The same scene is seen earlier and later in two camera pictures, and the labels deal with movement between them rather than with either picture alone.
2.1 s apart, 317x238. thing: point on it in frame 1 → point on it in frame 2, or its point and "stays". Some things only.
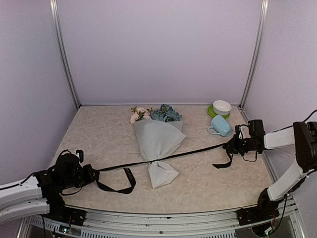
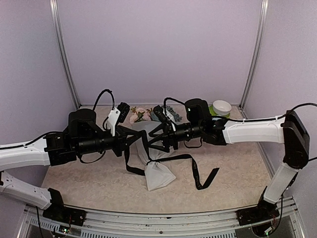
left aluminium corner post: [54, 6] stays
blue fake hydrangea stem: [166, 113] stays
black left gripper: [90, 178] → [122, 142]
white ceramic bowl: [221, 107] stays
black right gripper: [233, 146] → [168, 134]
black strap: [229, 146] → [208, 181]
